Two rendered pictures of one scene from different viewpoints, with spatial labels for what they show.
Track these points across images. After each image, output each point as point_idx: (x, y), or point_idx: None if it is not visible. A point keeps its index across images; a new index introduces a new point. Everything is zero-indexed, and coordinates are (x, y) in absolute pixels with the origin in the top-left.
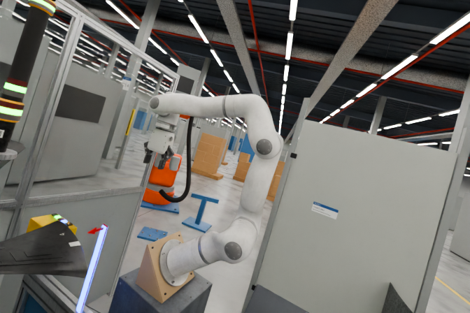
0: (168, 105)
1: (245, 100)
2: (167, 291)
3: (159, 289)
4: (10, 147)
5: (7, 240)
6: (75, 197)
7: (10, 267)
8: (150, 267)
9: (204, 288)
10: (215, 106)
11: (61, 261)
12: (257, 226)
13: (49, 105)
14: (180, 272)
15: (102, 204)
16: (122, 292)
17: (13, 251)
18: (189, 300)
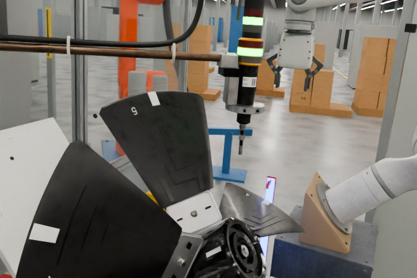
0: None
1: None
2: (345, 241)
3: (339, 239)
4: (194, 101)
5: (221, 209)
6: (124, 163)
7: (265, 229)
8: (319, 218)
9: (374, 231)
10: None
11: (282, 219)
12: None
13: (80, 35)
14: (352, 216)
15: None
16: (286, 254)
17: (243, 216)
18: (370, 245)
